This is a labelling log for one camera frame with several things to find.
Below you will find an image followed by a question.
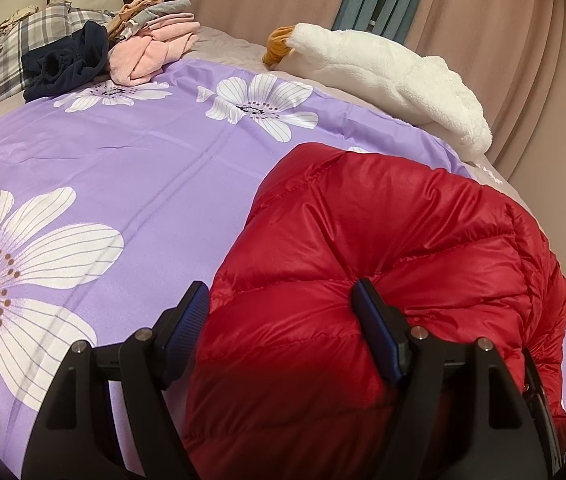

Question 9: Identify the white plush goose toy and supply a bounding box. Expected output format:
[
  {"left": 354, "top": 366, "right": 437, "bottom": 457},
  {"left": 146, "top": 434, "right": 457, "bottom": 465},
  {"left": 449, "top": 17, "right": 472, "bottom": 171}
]
[{"left": 262, "top": 22, "right": 494, "bottom": 162}]

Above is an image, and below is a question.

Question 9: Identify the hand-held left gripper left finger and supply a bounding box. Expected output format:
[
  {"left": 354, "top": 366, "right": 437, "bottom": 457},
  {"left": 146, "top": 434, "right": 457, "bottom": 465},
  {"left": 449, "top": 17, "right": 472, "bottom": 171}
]
[{"left": 20, "top": 280, "right": 211, "bottom": 480}]

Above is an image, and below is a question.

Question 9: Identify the pink garment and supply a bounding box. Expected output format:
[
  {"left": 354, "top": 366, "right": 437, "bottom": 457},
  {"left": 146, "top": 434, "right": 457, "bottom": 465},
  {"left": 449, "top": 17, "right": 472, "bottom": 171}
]
[{"left": 108, "top": 14, "right": 202, "bottom": 88}]

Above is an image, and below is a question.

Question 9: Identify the red puffer jacket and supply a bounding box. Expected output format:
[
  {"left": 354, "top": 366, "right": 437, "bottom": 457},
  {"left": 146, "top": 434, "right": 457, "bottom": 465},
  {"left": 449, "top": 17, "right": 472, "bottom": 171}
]
[{"left": 182, "top": 142, "right": 566, "bottom": 480}]

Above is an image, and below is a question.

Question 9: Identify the grey garment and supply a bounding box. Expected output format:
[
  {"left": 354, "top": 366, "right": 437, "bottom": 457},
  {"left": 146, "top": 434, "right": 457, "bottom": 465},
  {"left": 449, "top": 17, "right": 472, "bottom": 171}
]
[{"left": 130, "top": 0, "right": 195, "bottom": 31}]

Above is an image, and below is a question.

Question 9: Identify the navy garment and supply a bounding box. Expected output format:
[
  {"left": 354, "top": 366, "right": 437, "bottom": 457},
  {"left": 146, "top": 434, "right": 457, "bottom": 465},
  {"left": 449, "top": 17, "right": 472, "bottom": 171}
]
[{"left": 20, "top": 25, "right": 110, "bottom": 102}]

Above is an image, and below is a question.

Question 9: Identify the plaid blanket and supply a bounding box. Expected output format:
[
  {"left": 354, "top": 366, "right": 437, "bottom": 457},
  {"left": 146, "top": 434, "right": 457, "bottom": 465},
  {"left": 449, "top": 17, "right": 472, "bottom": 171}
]
[{"left": 0, "top": 2, "right": 120, "bottom": 114}]

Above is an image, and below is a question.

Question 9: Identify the pink curtain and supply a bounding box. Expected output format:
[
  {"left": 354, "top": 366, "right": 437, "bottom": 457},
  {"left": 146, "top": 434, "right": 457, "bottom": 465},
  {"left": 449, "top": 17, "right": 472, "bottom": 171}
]
[{"left": 172, "top": 0, "right": 566, "bottom": 261}]

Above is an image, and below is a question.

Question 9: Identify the tan garment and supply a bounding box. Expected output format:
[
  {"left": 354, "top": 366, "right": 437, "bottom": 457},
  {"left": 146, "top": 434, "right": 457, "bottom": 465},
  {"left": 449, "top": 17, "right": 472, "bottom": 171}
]
[{"left": 107, "top": 0, "right": 164, "bottom": 41}]

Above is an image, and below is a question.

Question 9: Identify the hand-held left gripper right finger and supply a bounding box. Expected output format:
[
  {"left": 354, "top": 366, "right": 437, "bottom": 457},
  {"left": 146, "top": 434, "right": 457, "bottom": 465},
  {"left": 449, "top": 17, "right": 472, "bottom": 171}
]
[{"left": 351, "top": 279, "right": 548, "bottom": 480}]

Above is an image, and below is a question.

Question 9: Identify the purple floral bedsheet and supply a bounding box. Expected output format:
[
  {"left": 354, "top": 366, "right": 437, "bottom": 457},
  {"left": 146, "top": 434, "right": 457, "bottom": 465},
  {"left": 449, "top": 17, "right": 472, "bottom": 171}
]
[{"left": 0, "top": 57, "right": 566, "bottom": 480}]

